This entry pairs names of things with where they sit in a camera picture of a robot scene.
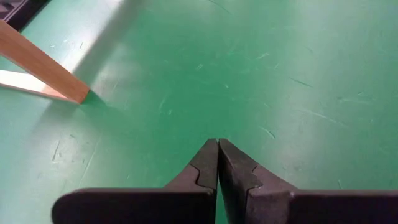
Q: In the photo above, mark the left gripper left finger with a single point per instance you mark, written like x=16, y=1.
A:
x=202, y=174

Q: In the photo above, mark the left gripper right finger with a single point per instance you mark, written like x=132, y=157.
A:
x=236, y=174

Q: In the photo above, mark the wooden slatted shelf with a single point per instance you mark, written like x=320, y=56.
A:
x=40, y=62

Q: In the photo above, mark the green table mat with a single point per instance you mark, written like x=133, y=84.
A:
x=217, y=77

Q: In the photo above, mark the black aluminium table frame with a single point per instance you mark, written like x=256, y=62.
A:
x=28, y=11

